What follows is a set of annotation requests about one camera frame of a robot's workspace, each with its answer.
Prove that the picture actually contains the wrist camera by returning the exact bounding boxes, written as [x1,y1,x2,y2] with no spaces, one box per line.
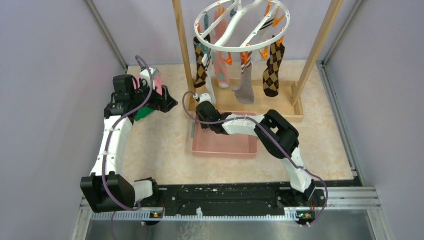
[193,93,213,104]
[139,67,161,82]

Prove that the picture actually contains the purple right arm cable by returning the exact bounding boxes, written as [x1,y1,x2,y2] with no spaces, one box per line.
[182,91,329,228]

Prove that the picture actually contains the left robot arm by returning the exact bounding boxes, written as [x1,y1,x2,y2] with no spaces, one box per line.
[80,74,178,213]

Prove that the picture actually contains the white round clip hanger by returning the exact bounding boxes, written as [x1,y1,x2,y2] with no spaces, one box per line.
[193,0,292,53]

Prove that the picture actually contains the green folded cloth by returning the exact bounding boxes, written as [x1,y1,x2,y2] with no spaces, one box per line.
[134,107,154,122]

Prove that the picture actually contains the pink teal sock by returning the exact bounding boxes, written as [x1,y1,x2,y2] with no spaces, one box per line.
[213,19,230,89]

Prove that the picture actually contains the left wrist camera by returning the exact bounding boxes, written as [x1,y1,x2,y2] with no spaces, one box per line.
[139,67,161,82]

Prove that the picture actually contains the brown argyle sock left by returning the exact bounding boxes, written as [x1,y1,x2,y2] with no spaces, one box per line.
[193,37,210,89]

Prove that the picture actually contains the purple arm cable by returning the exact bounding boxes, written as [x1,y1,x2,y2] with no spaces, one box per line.
[101,54,156,240]
[182,91,329,228]

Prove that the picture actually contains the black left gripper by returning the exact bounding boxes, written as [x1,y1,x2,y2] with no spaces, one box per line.
[130,77,177,113]

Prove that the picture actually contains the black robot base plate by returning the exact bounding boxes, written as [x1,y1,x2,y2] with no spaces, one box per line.
[141,182,327,226]

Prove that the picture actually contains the wooden hanger rack stand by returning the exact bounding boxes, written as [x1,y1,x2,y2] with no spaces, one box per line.
[173,0,342,123]

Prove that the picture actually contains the brown argyle sock right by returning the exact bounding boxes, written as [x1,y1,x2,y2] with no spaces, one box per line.
[262,37,286,98]

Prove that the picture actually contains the white black striped sock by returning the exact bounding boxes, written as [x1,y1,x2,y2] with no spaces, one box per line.
[258,18,274,32]

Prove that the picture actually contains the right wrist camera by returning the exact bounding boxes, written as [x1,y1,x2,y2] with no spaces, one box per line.
[193,93,213,104]

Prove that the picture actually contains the pink folded cloth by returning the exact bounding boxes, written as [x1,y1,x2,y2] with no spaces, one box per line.
[133,73,164,96]

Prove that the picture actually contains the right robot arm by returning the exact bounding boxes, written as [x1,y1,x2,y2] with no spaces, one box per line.
[195,101,316,206]

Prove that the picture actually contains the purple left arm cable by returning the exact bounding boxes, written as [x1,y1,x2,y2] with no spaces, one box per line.
[101,54,156,240]

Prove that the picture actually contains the pink plastic basket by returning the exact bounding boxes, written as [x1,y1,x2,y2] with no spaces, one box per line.
[191,122,259,160]

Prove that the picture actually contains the brown argyle sock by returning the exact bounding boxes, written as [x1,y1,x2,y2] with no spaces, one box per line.
[262,37,286,98]
[193,37,210,89]

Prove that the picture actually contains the grey sock striped cuff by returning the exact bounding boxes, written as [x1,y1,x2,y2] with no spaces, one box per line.
[232,59,255,105]

